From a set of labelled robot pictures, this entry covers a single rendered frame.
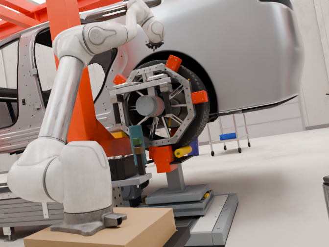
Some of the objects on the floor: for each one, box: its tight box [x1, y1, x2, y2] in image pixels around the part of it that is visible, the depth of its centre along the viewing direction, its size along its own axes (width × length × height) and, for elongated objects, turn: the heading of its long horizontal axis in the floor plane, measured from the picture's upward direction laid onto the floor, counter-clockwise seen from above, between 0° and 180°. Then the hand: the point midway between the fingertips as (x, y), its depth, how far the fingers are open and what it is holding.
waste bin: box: [187, 138, 199, 156], centre depth 669 cm, size 41×36×46 cm
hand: (153, 48), depth 203 cm, fingers closed
